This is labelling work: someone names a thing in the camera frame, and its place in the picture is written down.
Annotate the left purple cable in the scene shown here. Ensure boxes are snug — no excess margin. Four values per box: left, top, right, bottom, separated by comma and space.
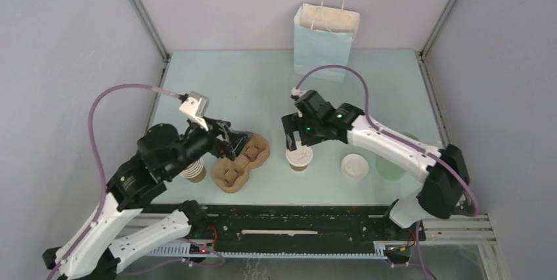
45, 83, 184, 280

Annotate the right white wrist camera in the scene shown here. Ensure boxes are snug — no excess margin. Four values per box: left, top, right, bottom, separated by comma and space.
290, 88, 307, 100

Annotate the green cylindrical container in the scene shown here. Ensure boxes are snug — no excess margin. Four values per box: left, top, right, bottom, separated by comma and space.
375, 155, 407, 181

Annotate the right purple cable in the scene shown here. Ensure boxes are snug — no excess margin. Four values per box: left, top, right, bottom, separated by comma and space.
295, 64, 479, 218

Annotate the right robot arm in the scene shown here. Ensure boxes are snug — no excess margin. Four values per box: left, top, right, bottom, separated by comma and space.
281, 88, 469, 239

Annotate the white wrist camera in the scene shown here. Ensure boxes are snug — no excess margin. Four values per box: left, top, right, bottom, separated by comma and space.
290, 88, 307, 100
179, 91, 210, 131

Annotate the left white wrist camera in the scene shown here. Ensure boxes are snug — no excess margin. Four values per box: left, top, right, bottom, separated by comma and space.
179, 91, 210, 131

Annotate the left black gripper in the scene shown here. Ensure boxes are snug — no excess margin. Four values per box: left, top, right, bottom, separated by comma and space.
166, 112, 255, 178

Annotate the brown pulp cup carrier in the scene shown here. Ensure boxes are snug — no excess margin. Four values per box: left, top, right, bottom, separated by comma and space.
212, 133, 271, 194

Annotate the purple cable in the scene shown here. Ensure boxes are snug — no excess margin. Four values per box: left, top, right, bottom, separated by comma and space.
45, 83, 184, 280
295, 64, 479, 218

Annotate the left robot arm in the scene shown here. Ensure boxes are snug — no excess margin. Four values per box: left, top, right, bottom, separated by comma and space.
42, 119, 254, 279

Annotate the brown paper coffee cup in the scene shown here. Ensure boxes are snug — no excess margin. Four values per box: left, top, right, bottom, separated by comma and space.
289, 161, 310, 172

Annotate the stack of white lids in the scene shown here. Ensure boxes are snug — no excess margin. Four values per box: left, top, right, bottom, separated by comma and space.
340, 154, 369, 181

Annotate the stack of paper cups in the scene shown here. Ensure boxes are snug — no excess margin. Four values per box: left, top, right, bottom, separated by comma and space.
179, 158, 206, 183

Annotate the white coffee cup lid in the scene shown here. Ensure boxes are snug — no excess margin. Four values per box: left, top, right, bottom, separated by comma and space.
285, 145, 313, 163

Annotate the light blue paper bag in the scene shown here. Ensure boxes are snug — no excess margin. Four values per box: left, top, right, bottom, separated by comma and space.
294, 0, 361, 76

